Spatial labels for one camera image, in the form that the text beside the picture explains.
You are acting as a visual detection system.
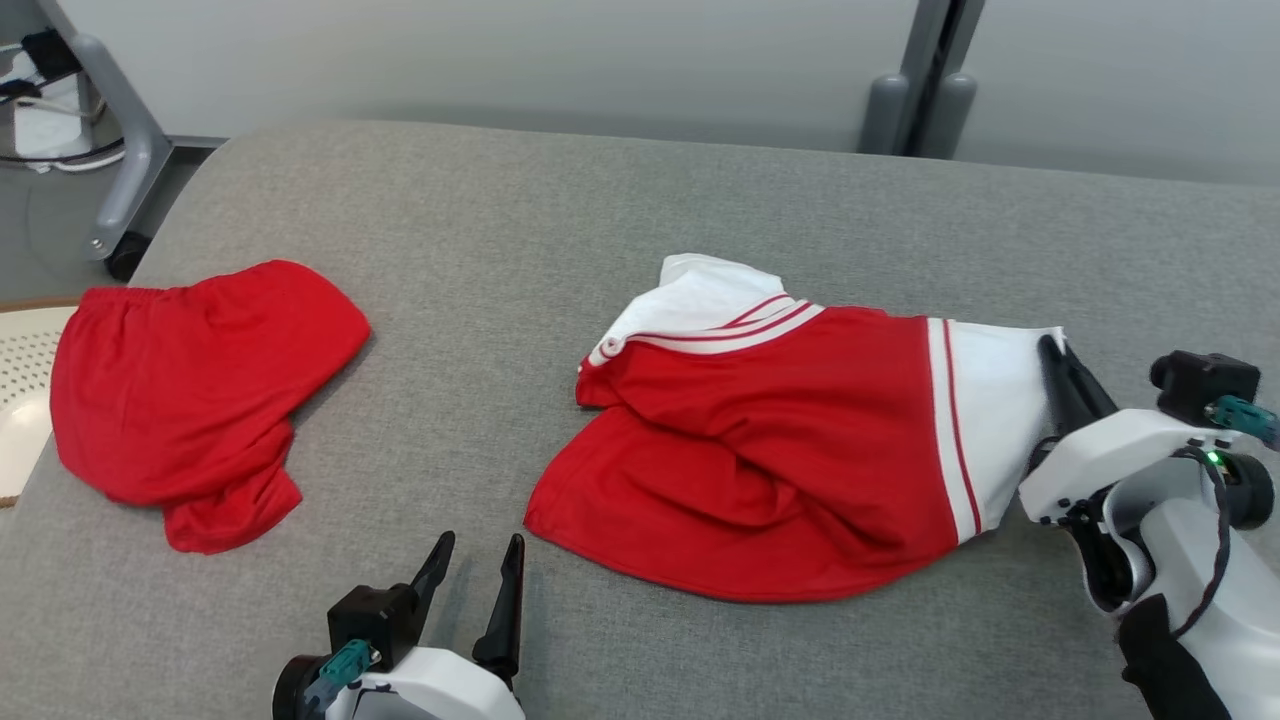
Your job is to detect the white perforated laundry basket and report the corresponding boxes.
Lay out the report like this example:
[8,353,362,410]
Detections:
[0,298,83,509]

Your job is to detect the white cable bundle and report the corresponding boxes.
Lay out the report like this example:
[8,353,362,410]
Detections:
[0,68,127,176]

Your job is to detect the black caster wheel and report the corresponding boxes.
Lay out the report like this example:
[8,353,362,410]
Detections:
[104,231,153,284]

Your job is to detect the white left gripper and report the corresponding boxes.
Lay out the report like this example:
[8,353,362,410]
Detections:
[325,531,526,720]

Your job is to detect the grey cylindrical post cap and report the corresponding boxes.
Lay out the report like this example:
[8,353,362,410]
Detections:
[918,72,979,161]
[858,72,912,156]

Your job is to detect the red and white jersey shirt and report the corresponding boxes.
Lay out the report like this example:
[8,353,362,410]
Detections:
[523,253,1067,604]

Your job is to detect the grey metal partition post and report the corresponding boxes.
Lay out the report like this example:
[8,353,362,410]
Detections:
[900,0,989,159]

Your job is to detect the red shorts with white stripe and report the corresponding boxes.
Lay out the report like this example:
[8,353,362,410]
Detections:
[49,259,373,556]

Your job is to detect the teal left cable connector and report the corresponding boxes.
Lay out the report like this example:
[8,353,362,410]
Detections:
[302,640,383,714]

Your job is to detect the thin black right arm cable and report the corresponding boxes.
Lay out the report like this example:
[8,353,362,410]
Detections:
[1168,445,1234,643]

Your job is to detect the black fabric arm sleeve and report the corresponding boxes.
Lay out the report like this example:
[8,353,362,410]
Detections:
[1117,594,1234,720]

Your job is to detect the teal cable connector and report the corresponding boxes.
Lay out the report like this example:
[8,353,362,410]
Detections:
[302,640,383,714]
[1204,395,1280,452]

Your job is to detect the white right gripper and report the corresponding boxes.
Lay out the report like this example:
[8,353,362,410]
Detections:
[1018,335,1217,615]

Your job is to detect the teal right cable connector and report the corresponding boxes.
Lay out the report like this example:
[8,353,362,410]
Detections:
[1204,395,1280,452]

